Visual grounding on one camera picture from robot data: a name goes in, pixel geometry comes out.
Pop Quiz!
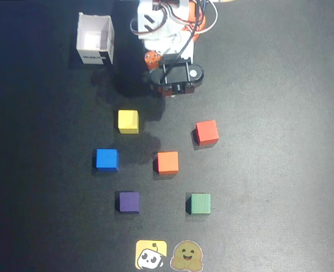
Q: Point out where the yellow cube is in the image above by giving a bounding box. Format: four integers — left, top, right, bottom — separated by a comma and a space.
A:
117, 109, 140, 135

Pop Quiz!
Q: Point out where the green cube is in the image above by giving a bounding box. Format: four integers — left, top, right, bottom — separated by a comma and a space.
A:
189, 193, 212, 215

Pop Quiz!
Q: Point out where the black cable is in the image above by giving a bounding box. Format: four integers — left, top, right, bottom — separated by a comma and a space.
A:
166, 0, 206, 71

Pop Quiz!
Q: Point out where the hugging face emoji sticker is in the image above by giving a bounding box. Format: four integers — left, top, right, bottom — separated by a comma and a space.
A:
170, 240, 204, 271

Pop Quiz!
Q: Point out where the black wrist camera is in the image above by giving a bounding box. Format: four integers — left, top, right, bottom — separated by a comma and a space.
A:
172, 83, 186, 96

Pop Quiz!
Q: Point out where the blue cube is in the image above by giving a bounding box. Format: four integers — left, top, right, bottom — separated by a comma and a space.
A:
95, 148, 119, 173

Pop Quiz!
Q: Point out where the purple cube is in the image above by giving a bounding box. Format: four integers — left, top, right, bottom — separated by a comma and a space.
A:
118, 192, 141, 214

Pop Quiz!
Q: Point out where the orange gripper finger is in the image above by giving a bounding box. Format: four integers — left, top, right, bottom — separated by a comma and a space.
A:
144, 50, 161, 71

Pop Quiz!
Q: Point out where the orange cube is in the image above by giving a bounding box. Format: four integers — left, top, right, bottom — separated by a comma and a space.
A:
153, 151, 179, 175

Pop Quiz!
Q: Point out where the white cable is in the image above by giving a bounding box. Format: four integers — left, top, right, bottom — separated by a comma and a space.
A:
194, 0, 219, 35
129, 15, 147, 37

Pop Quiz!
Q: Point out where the black felt mat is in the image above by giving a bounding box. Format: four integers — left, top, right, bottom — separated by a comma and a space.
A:
0, 0, 334, 272

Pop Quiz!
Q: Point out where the yellow robot face sticker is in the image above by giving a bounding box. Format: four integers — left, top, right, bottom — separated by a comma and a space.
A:
135, 240, 168, 270

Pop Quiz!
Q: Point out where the white open cardboard box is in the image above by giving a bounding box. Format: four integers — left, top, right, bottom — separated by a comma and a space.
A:
76, 12, 115, 66

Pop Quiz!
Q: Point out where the black orange gripper body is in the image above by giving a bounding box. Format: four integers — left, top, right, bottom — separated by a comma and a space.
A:
148, 56, 205, 99

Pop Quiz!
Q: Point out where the red cube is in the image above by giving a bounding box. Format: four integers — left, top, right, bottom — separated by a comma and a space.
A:
195, 120, 220, 146

